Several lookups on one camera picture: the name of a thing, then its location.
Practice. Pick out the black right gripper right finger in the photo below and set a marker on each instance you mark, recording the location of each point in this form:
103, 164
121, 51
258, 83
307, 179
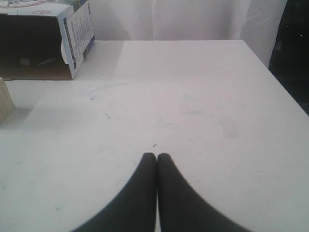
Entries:
181, 209

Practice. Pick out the printed cardboard box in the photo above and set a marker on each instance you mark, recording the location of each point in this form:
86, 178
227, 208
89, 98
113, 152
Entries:
44, 39

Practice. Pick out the light wooden block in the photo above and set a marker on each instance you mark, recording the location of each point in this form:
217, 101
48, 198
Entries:
6, 103

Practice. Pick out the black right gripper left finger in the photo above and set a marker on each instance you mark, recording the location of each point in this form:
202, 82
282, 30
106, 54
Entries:
133, 209

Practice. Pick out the white backdrop curtain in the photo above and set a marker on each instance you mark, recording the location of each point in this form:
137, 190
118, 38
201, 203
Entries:
256, 22

